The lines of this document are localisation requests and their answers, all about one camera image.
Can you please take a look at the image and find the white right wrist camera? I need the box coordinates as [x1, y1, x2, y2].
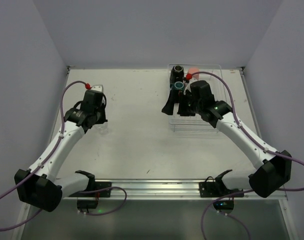
[183, 79, 193, 95]

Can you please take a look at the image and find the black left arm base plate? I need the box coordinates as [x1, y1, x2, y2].
[69, 181, 112, 198]

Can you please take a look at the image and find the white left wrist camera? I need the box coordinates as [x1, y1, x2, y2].
[91, 84, 104, 93]

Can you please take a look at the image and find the black metal mug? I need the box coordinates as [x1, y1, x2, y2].
[169, 65, 185, 86]

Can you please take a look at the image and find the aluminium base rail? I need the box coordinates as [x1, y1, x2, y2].
[62, 179, 287, 200]

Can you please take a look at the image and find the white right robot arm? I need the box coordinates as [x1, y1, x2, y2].
[161, 79, 292, 198]

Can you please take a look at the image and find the clear wire dish rack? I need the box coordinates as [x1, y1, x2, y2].
[167, 63, 231, 134]

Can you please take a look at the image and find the black controller box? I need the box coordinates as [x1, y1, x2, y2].
[76, 199, 99, 213]
[213, 200, 235, 214]

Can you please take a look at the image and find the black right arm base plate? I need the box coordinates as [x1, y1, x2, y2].
[198, 181, 242, 198]

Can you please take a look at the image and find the pink plastic cup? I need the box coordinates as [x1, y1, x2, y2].
[187, 67, 200, 75]

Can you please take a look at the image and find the clear faceted glass cup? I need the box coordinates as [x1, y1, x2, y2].
[94, 122, 109, 136]

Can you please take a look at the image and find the teal mug white inside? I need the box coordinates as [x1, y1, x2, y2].
[172, 81, 185, 91]

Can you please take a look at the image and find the left black controller box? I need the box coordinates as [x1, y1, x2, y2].
[76, 199, 99, 213]

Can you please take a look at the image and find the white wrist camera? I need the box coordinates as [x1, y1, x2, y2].
[183, 79, 193, 95]
[91, 84, 104, 93]

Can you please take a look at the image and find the right black controller box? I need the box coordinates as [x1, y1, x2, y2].
[213, 200, 235, 214]

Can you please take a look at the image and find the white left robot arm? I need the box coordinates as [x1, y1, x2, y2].
[14, 85, 107, 212]

